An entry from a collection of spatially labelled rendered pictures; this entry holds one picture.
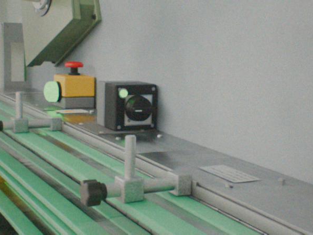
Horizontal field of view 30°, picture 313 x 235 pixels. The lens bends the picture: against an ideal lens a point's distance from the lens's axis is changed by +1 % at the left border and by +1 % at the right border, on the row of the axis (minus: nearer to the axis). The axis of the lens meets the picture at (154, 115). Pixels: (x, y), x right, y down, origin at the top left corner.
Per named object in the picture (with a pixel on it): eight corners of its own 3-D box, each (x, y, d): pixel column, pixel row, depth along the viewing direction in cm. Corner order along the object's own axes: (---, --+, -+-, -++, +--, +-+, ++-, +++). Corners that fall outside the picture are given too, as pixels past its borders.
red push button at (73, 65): (62, 76, 127) (62, 60, 127) (79, 76, 129) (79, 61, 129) (68, 77, 124) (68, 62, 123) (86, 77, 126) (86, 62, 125)
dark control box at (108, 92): (138, 122, 108) (96, 124, 104) (139, 79, 107) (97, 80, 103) (159, 129, 101) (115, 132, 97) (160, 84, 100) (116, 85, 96)
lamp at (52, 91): (55, 100, 128) (41, 100, 126) (55, 79, 127) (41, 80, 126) (62, 103, 124) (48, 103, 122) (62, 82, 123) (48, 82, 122)
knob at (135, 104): (147, 120, 100) (157, 123, 97) (124, 121, 98) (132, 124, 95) (148, 94, 99) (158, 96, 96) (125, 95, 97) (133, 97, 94)
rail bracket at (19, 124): (57, 128, 111) (-15, 132, 104) (58, 89, 110) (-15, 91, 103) (65, 131, 107) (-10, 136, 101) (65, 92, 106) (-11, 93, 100)
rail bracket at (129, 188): (180, 188, 70) (76, 201, 64) (182, 129, 69) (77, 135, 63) (197, 197, 67) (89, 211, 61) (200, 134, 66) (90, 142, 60)
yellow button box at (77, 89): (84, 104, 132) (53, 105, 129) (85, 71, 131) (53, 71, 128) (96, 108, 126) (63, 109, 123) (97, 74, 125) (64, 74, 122)
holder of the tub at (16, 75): (16, 110, 186) (-10, 111, 182) (15, 23, 182) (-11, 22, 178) (31, 118, 171) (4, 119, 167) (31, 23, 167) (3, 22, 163)
